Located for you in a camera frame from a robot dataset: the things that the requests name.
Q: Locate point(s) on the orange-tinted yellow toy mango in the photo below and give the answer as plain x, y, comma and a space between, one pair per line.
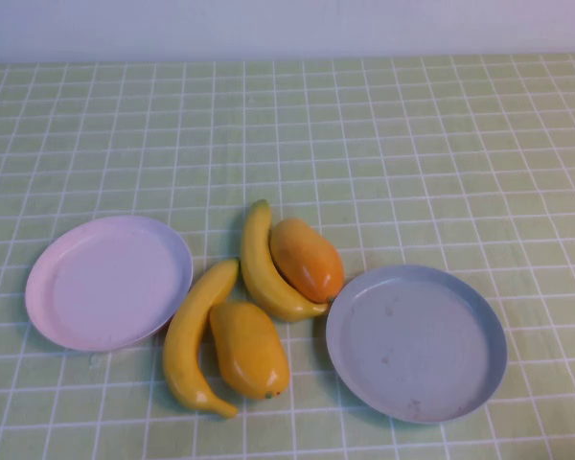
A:
306, 263

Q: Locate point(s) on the yellow toy banana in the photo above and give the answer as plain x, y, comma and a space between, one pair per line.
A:
184, 335
256, 268

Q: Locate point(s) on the plain yellow toy mango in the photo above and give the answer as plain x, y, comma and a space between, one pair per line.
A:
249, 350

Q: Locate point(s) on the blue round plate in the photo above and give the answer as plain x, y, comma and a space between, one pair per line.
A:
412, 345

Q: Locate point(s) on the pink round plate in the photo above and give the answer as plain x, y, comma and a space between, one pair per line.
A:
110, 287

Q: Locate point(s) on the green checked tablecloth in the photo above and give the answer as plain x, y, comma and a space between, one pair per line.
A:
412, 144

